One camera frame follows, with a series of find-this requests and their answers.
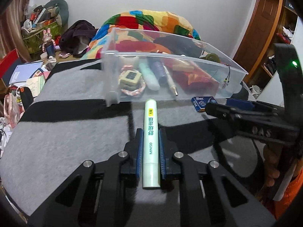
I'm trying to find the grey neck pillow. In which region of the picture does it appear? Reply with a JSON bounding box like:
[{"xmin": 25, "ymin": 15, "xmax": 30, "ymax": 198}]
[{"xmin": 44, "ymin": 0, "xmax": 69, "ymax": 27}]

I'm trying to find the pink hand model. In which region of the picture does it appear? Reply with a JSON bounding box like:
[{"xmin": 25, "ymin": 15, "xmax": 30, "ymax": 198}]
[{"xmin": 4, "ymin": 93, "xmax": 24, "ymax": 129}]

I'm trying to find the wooden door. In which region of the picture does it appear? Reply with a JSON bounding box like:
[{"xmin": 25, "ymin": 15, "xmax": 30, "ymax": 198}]
[{"xmin": 234, "ymin": 0, "xmax": 283, "ymax": 81}]

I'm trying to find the braided pink rope ring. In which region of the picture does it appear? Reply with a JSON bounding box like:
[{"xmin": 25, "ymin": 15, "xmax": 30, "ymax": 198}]
[{"xmin": 119, "ymin": 65, "xmax": 147, "ymax": 97}]

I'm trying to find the black garment on bed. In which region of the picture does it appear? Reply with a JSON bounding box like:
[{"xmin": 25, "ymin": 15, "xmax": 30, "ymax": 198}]
[{"xmin": 153, "ymin": 35, "xmax": 203, "ymax": 58}]

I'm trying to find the dark purple clothes pile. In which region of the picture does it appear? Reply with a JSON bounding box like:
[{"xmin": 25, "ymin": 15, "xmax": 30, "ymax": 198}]
[{"xmin": 59, "ymin": 20, "xmax": 97, "ymax": 58}]

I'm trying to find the wooden shelf unit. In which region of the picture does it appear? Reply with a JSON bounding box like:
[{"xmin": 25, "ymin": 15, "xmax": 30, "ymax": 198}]
[{"xmin": 260, "ymin": 0, "xmax": 300, "ymax": 81}]

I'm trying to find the black orange tool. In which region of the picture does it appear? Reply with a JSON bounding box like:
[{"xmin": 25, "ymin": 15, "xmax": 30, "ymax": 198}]
[{"xmin": 20, "ymin": 87, "xmax": 34, "ymax": 110}]

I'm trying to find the blue booklet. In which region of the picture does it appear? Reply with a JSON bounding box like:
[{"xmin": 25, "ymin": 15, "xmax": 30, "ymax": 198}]
[{"xmin": 9, "ymin": 61, "xmax": 43, "ymax": 85}]

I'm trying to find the green patterned small box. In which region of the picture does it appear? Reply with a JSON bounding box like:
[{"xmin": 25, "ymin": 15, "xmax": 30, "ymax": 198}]
[{"xmin": 119, "ymin": 70, "xmax": 142, "ymax": 91}]

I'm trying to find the green storage basket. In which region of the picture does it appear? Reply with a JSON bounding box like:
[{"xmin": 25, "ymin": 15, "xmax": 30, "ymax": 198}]
[{"xmin": 21, "ymin": 22, "xmax": 63, "ymax": 54}]

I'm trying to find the colourful patchwork duvet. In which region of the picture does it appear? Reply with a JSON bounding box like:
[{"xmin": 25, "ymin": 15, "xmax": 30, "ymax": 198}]
[{"xmin": 80, "ymin": 9, "xmax": 201, "ymax": 60}]

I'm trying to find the pale green miniso tube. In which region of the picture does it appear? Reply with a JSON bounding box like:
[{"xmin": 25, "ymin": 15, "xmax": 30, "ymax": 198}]
[{"xmin": 142, "ymin": 99, "xmax": 160, "ymax": 189}]

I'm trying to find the striped curtain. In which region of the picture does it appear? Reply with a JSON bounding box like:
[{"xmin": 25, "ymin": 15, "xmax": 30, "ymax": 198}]
[{"xmin": 1, "ymin": 0, "xmax": 31, "ymax": 62}]

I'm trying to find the pink rabbit figurine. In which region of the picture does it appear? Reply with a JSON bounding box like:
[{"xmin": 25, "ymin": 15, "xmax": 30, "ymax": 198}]
[{"xmin": 42, "ymin": 28, "xmax": 56, "ymax": 58}]

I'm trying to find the grey black blanket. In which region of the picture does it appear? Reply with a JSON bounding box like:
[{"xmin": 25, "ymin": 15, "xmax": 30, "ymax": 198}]
[{"xmin": 1, "ymin": 60, "xmax": 264, "ymax": 216}]

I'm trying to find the clear plastic storage bin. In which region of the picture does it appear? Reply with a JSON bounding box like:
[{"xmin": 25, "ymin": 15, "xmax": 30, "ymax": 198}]
[{"xmin": 101, "ymin": 28, "xmax": 247, "ymax": 105}]

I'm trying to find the red box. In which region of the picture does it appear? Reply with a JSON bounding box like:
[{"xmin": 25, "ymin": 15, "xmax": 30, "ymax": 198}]
[{"xmin": 0, "ymin": 49, "xmax": 22, "ymax": 81}]

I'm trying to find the person's right hand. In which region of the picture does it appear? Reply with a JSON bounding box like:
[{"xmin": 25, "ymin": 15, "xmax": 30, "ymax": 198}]
[{"xmin": 263, "ymin": 145, "xmax": 302, "ymax": 187}]

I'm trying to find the green round jar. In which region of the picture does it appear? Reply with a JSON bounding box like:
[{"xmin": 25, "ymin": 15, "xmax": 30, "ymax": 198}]
[{"xmin": 203, "ymin": 53, "xmax": 221, "ymax": 63}]

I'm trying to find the white floral pen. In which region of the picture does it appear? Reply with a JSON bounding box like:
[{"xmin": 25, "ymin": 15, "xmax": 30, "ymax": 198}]
[{"xmin": 163, "ymin": 66, "xmax": 178, "ymax": 96}]

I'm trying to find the blue staples box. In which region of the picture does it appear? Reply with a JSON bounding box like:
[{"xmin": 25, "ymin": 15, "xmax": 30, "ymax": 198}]
[{"xmin": 191, "ymin": 96, "xmax": 217, "ymax": 112}]

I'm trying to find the purple black tube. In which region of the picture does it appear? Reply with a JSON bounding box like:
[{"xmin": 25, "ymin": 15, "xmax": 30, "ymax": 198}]
[{"xmin": 149, "ymin": 60, "xmax": 167, "ymax": 86}]

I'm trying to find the mint green bottle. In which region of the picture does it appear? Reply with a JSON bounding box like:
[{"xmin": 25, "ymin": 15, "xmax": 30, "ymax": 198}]
[{"xmin": 138, "ymin": 58, "xmax": 160, "ymax": 91}]

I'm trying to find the red gold packet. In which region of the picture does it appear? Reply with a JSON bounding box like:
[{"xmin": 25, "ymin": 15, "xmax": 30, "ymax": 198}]
[{"xmin": 163, "ymin": 58, "xmax": 219, "ymax": 95}]

